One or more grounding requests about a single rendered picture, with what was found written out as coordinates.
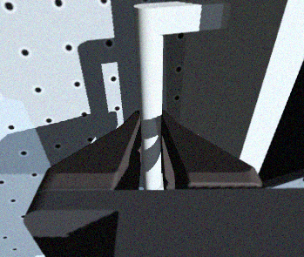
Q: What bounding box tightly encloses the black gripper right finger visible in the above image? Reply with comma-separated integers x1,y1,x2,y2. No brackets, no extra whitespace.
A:
160,110,265,190

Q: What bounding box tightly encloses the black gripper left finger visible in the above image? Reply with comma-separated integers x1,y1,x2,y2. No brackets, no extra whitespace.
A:
37,111,142,192

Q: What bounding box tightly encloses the white box-shaped imager with drawer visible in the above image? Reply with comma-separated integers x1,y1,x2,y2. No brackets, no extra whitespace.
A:
133,0,304,190

